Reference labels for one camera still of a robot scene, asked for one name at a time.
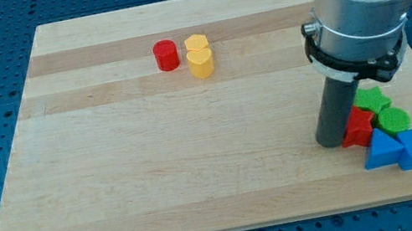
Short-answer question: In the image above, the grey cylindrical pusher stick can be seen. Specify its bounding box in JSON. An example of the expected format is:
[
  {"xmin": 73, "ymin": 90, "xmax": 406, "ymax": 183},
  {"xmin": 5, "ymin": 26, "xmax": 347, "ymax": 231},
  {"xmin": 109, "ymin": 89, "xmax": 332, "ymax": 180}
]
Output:
[{"xmin": 315, "ymin": 77, "xmax": 358, "ymax": 148}]

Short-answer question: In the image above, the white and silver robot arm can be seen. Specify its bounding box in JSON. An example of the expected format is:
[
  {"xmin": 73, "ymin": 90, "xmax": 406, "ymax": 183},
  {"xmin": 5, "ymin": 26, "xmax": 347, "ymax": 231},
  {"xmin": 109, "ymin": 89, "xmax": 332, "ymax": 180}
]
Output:
[{"xmin": 301, "ymin": 0, "xmax": 412, "ymax": 148}]

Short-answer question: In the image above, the green star block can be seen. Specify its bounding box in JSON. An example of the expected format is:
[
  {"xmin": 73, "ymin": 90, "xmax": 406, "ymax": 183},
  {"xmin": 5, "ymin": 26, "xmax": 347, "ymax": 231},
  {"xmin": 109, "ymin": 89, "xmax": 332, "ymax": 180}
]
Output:
[{"xmin": 353, "ymin": 86, "xmax": 392, "ymax": 115}]

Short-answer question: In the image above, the red star block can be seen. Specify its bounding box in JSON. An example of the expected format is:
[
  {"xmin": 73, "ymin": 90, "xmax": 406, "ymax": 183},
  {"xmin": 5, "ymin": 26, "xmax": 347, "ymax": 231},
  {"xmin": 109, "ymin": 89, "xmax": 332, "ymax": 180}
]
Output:
[{"xmin": 342, "ymin": 106, "xmax": 375, "ymax": 148}]

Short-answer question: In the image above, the yellow heart block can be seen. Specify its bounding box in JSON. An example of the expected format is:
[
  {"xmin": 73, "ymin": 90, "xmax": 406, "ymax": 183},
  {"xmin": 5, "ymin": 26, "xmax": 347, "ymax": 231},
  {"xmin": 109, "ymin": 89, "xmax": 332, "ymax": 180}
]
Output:
[{"xmin": 186, "ymin": 48, "xmax": 214, "ymax": 80}]

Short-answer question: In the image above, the green cylinder block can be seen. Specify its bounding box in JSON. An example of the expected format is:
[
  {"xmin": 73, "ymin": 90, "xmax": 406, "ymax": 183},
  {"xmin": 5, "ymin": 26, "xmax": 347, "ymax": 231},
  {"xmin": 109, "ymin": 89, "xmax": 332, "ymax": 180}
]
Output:
[{"xmin": 376, "ymin": 107, "xmax": 411, "ymax": 137}]

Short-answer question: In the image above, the blue triangle block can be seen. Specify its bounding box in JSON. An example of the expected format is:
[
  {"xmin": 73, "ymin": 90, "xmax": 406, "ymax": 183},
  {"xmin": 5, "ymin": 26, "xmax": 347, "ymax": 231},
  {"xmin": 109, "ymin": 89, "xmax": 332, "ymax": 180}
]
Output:
[{"xmin": 364, "ymin": 129, "xmax": 404, "ymax": 170}]

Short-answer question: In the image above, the yellow hexagon block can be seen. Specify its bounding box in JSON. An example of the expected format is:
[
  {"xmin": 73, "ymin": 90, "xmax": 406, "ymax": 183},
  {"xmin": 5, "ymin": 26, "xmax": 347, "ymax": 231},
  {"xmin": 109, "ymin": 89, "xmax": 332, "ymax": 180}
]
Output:
[{"xmin": 184, "ymin": 33, "xmax": 210, "ymax": 52}]

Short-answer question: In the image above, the wooden board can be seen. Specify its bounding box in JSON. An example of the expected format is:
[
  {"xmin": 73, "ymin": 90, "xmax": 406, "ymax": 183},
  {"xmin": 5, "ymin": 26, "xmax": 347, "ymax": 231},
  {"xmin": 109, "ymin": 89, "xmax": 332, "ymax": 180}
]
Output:
[{"xmin": 0, "ymin": 0, "xmax": 412, "ymax": 231}]

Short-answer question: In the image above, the red cylinder block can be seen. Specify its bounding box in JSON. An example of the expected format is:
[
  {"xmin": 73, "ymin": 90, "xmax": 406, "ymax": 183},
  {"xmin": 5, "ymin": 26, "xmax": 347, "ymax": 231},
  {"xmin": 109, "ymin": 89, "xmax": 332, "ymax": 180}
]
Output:
[{"xmin": 152, "ymin": 39, "xmax": 180, "ymax": 72}]

